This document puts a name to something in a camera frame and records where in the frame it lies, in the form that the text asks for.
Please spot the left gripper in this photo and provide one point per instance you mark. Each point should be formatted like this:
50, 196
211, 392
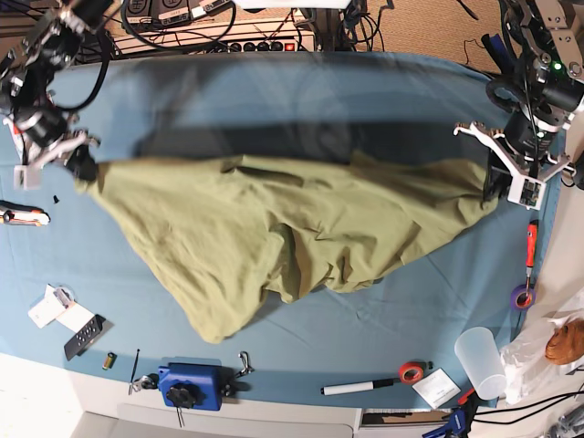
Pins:
495, 140

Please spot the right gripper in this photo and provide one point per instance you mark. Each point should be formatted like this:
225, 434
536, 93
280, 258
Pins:
58, 151

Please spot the olive green t-shirt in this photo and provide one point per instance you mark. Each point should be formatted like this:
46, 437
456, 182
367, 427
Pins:
222, 234

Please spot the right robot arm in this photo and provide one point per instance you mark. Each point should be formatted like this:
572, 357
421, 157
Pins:
50, 68

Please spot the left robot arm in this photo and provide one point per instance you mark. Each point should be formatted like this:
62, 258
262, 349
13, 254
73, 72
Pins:
543, 82

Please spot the orange screwdriver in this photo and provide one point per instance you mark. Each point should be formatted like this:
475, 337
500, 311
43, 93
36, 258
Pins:
531, 250

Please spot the orange white utility knife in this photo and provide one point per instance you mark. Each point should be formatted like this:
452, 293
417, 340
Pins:
18, 214

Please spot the purple tape roll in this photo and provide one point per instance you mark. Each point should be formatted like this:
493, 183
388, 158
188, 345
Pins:
522, 298

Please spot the white card packet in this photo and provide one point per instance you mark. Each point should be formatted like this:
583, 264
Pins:
59, 304

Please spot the translucent plastic cup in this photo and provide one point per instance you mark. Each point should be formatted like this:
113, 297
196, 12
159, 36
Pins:
478, 354

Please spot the brown wooden object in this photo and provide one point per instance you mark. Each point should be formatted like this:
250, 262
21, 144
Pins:
566, 345

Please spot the black power strip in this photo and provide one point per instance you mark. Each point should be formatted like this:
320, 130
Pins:
283, 44

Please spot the black remote control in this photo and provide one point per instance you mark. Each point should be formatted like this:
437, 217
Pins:
84, 337

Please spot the white plastic bag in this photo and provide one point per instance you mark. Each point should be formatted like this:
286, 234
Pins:
526, 368

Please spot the black zip tie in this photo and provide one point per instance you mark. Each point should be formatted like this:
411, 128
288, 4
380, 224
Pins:
133, 371

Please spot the small yellow battery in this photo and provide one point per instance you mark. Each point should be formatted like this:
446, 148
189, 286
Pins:
109, 361

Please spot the red tape roll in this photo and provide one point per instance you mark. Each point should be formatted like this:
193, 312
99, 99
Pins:
411, 372

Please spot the white paper note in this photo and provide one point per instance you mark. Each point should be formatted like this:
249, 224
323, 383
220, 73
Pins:
436, 389

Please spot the blue bar clamp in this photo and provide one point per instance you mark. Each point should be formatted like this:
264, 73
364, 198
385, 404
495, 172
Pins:
458, 422

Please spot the blue table clamp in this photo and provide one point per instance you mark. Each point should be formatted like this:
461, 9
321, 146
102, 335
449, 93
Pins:
186, 386

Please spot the white black marker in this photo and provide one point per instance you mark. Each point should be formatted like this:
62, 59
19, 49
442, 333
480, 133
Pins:
358, 387

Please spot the metal carabiner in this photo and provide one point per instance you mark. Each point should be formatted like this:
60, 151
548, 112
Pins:
246, 365

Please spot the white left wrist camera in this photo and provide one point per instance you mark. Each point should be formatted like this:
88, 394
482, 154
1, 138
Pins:
527, 192

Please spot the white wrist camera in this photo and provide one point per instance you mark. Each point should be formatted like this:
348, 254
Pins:
27, 177
527, 192

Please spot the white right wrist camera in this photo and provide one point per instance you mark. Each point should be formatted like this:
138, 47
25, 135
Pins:
27, 177

